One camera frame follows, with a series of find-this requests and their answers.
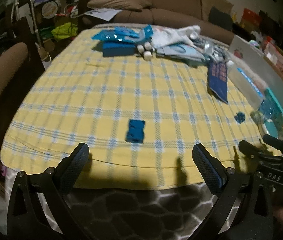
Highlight clear plastic bottle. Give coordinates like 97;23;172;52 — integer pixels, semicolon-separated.
227;60;265;110

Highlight brown sofa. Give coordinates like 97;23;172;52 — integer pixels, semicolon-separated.
89;0;234;45

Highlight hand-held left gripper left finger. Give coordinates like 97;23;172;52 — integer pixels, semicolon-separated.
7;142;93;240

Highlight white pole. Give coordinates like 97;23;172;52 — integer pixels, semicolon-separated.
29;0;42;45

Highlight beige water flask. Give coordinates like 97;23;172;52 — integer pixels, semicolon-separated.
38;47;52;63

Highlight silver foil wrappers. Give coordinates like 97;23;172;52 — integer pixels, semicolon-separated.
196;36;228;63

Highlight light blue plastic packet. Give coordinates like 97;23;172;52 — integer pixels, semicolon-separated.
131;25;154;43

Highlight red box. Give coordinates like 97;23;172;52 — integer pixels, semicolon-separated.
240;8;262;29

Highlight small blue crumpled object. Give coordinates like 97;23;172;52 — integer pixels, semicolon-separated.
234;112;246;124

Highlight dark cushion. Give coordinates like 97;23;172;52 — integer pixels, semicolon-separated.
208;6;233;32

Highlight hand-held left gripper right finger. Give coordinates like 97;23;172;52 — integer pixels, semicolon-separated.
192;144;275;240

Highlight white plastic bag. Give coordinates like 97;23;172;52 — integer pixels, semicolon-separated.
151;25;202;53

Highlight blue wet wipe packet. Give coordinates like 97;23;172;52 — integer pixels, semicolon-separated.
91;27;132;42

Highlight dark blue noodle packet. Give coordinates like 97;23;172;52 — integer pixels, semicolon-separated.
207;60;229;104

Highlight printed paper sheet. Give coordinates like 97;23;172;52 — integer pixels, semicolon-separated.
83;8;123;21

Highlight blue paper sleeve round logo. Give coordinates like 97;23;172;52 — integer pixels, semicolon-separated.
102;41;135;57

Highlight teal box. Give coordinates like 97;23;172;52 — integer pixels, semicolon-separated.
264;86;283;132

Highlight white box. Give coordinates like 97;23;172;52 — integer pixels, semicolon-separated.
229;34;283;143

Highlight round tin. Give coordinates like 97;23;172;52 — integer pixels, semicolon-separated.
41;0;62;19

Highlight small blue box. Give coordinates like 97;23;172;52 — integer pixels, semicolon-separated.
125;119;146;143

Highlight yellow plaid tablecloth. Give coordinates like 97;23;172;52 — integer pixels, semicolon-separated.
0;24;283;189

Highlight light blue face mask sachet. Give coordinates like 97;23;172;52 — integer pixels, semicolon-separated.
156;44;207;63

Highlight yellow-green bag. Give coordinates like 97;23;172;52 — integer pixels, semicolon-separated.
51;22;78;40

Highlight brown pillow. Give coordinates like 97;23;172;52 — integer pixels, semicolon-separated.
88;0;152;12

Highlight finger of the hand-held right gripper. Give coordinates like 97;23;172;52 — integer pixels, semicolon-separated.
239;140;282;164
264;134;283;157

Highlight pile of red snack packets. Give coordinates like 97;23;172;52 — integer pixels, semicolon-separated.
262;36;283;78

